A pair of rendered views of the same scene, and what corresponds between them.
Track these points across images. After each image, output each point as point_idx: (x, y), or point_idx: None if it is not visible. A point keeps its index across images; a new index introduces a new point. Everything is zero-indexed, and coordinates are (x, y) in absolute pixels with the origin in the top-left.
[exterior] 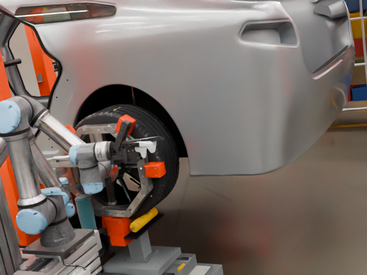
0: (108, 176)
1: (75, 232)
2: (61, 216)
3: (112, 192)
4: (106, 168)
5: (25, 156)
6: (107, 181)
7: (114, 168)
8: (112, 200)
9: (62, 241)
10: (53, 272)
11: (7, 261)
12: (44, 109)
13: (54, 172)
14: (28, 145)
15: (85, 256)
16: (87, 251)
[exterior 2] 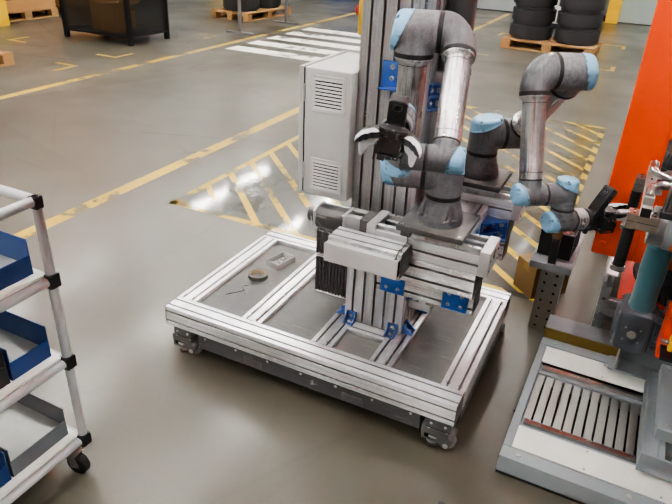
0: (624, 225)
1: (457, 228)
2: (434, 194)
3: (620, 252)
4: (429, 160)
5: (400, 89)
6: (622, 231)
7: (647, 222)
8: (613, 262)
9: (420, 219)
10: (389, 237)
11: (400, 199)
12: (457, 44)
13: (538, 158)
14: (409, 78)
15: (448, 263)
16: (459, 261)
